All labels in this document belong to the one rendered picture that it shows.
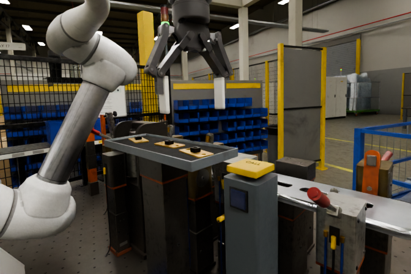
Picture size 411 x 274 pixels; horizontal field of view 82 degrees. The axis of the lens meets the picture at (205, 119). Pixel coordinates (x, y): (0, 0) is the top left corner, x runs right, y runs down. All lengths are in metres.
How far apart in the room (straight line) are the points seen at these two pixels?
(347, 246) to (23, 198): 0.92
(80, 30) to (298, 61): 3.43
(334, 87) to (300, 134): 8.90
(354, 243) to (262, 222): 0.19
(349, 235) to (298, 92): 3.46
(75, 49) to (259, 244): 0.78
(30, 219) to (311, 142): 3.82
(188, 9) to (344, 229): 0.49
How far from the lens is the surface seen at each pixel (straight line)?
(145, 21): 2.18
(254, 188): 0.39
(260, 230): 0.42
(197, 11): 0.48
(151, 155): 0.52
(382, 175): 0.84
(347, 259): 0.56
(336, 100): 12.88
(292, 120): 3.85
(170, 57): 0.46
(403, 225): 0.67
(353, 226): 0.53
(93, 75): 0.95
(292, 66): 3.84
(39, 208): 1.00
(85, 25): 0.82
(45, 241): 1.29
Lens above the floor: 1.28
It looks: 6 degrees down
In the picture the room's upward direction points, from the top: 2 degrees counter-clockwise
